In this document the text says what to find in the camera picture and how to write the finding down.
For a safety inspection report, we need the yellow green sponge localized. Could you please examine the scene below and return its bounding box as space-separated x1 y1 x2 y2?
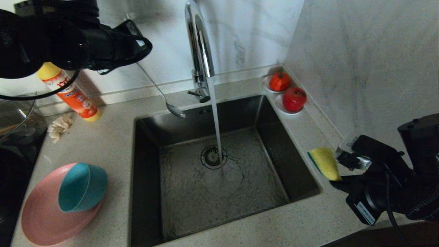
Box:
308 148 343 181

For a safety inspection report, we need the orange dish soap bottle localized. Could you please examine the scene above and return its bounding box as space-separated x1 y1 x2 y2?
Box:
36 62 102 122

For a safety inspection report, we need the metal spoon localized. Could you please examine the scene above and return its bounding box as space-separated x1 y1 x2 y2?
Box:
135 62 186 119

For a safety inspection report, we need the teal bowl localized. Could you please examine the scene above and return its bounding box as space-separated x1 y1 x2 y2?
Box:
58 162 108 212

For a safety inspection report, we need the pink plate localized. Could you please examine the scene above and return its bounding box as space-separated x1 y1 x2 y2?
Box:
21 163 105 246

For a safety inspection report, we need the round sink drain strainer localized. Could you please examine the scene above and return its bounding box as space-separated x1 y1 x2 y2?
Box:
201 145 228 170

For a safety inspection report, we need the stainless steel sink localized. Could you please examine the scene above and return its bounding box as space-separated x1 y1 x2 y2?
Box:
130 94 321 247

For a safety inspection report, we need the chrome gooseneck faucet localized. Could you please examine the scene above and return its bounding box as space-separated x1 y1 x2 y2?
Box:
185 0 216 104

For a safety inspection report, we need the crumpled white cloth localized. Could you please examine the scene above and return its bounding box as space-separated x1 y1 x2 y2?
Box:
47 113 74 144

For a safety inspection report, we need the red apple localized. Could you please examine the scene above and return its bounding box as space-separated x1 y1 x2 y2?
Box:
282 87 307 112

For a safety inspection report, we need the small white dish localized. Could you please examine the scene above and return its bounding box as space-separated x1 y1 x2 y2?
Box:
275 93 305 115
263 75 292 94

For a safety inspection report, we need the red tomato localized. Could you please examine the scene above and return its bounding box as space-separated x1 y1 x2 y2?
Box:
269 69 291 92

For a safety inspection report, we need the black stovetop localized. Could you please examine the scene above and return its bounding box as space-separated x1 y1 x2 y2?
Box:
0 137 47 247

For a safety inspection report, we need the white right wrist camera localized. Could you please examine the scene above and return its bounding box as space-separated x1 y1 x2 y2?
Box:
338 135 405 172

